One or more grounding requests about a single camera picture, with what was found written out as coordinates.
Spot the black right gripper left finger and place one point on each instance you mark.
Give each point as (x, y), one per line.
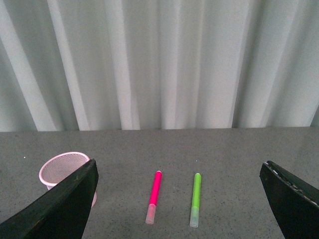
(61, 213)

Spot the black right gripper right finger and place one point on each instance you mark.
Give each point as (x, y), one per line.
(294, 202)

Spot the pink highlighter pen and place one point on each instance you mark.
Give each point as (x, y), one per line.
(150, 217)

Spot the pink mesh pen cup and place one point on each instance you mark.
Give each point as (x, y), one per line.
(60, 167)

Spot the green highlighter pen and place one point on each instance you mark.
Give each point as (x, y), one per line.
(195, 204)

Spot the white pleated curtain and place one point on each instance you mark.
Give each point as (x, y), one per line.
(169, 64)

